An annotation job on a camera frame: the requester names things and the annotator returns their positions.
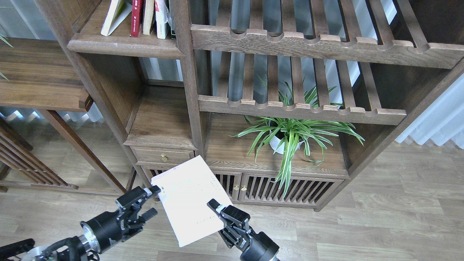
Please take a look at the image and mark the pale purple cover book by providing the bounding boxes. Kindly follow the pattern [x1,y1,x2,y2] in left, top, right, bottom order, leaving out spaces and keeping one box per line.
[151,156,232,247]

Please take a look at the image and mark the white curtain behind shelf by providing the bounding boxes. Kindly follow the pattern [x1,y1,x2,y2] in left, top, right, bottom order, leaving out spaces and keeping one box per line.
[140,0,377,103]

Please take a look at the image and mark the dark upright book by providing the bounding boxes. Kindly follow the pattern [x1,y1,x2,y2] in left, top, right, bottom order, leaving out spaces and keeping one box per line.
[168,0,176,39]

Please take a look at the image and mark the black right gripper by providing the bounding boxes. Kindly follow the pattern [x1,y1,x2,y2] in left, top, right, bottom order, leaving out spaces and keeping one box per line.
[207,199,279,261]

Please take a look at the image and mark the dark wooden bookshelf cabinet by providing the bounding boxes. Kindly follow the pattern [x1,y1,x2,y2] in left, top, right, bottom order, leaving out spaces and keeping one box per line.
[36,0,463,211]

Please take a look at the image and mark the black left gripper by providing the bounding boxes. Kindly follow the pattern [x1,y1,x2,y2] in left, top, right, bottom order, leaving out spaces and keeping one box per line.
[80,185,161,254]

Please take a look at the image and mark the brown wooden side table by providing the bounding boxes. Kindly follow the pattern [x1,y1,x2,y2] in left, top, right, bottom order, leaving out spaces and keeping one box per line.
[1,38,127,195]

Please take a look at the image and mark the red cover book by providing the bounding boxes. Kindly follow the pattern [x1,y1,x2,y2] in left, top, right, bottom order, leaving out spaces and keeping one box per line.
[130,0,144,38]

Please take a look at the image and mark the white plant pot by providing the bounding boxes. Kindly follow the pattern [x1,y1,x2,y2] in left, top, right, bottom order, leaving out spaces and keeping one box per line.
[269,130,286,155]

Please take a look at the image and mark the tan upright book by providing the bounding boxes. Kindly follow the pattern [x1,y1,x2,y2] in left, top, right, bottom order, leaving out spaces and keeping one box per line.
[142,0,155,35]

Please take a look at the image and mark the yellow green cover book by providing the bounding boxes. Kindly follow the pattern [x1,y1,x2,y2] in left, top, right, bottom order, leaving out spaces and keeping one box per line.
[100,0,132,36]

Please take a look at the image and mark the white curtain right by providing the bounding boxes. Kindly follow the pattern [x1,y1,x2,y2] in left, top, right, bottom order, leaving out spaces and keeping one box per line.
[395,75,464,149]

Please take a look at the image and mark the slatted wooden rack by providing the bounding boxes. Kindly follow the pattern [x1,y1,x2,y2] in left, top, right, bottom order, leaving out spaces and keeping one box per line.
[0,118,79,190]

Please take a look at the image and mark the spider plant green leaves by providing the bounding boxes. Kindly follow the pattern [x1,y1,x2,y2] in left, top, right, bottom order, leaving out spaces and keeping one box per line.
[227,74,365,198]

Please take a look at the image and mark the white red upright book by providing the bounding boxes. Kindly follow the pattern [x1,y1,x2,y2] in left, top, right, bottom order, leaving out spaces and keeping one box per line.
[155,0,170,39]

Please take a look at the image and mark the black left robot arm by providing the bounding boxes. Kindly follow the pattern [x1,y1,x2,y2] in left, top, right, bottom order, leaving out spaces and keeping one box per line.
[1,186,161,261]

